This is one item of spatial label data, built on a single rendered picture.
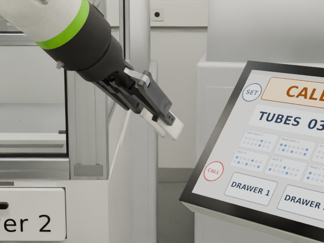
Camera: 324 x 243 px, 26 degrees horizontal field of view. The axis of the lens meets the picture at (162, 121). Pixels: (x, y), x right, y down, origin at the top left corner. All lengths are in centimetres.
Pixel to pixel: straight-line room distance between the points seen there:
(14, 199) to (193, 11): 319
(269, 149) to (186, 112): 345
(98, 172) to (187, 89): 321
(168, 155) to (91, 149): 330
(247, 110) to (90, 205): 40
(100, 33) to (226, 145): 41
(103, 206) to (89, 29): 60
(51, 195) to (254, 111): 46
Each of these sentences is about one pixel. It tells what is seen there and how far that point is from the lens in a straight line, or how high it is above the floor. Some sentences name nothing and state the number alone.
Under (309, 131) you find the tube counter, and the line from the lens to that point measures 122.
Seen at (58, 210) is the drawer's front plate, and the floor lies 88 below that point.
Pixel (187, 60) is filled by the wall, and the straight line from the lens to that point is 461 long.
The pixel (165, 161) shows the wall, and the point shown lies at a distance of 475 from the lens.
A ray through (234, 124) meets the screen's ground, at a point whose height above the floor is 109.
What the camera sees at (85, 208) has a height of 88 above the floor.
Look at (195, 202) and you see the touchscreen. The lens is 125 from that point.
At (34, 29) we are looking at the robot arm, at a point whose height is 129.
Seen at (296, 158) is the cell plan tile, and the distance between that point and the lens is 120.
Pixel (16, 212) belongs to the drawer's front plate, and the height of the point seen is 88.
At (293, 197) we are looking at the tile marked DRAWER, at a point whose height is 101.
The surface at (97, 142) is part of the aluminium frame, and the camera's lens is 145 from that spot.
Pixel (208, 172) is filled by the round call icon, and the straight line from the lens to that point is 127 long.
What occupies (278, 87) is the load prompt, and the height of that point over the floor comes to 116.
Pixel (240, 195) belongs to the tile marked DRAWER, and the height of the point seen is 99.
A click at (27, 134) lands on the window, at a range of 148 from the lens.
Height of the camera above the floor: 135
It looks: 12 degrees down
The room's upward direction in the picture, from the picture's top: straight up
